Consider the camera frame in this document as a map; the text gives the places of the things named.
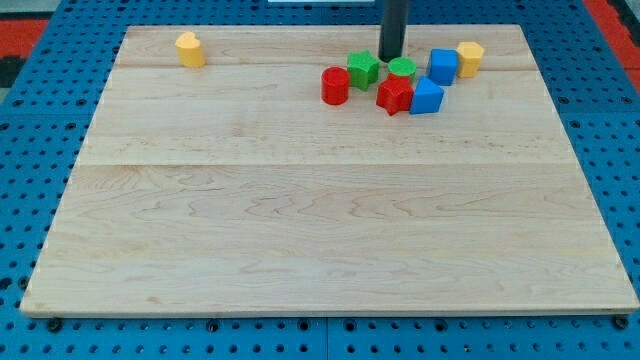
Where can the yellow heart block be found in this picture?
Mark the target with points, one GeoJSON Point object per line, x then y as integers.
{"type": "Point", "coordinates": [189, 50]}

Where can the green star block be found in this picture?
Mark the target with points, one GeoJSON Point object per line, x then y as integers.
{"type": "Point", "coordinates": [363, 69]}

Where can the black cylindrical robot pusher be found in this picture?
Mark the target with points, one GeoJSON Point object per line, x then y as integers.
{"type": "Point", "coordinates": [393, 25]}

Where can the blue cube block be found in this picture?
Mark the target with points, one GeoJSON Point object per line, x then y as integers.
{"type": "Point", "coordinates": [443, 65]}

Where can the light wooden board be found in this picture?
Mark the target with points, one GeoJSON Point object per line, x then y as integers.
{"type": "Point", "coordinates": [233, 190]}

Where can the red cylinder block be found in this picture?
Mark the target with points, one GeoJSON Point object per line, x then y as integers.
{"type": "Point", "coordinates": [335, 83]}

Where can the green cylinder block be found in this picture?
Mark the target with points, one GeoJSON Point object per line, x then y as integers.
{"type": "Point", "coordinates": [402, 67]}

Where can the red star block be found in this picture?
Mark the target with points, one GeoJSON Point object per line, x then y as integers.
{"type": "Point", "coordinates": [395, 95]}

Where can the yellow hexagon block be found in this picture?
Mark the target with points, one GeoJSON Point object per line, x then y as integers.
{"type": "Point", "coordinates": [470, 55]}

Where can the blue triangle block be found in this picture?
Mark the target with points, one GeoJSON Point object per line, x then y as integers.
{"type": "Point", "coordinates": [427, 97]}

